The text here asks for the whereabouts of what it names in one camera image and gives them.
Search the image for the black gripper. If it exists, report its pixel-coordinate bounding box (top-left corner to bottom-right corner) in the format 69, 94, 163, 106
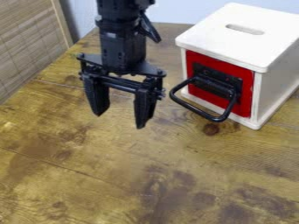
76, 27, 168, 130

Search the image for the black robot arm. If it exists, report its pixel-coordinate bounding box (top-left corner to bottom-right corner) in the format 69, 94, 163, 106
77, 0, 165, 129

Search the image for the red drawer front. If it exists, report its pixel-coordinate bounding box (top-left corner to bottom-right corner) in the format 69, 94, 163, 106
185, 51, 255, 118

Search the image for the white wooden drawer box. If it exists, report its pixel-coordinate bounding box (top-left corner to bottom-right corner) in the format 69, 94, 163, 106
175, 3, 299, 130

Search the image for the wooden slat panel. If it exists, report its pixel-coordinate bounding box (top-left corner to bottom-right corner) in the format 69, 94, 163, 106
0, 0, 73, 104

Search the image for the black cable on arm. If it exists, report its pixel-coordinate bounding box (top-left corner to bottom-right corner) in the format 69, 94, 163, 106
139, 11, 163, 44

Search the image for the black metal drawer handle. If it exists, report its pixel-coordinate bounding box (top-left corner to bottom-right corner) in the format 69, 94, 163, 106
168, 75, 239, 123

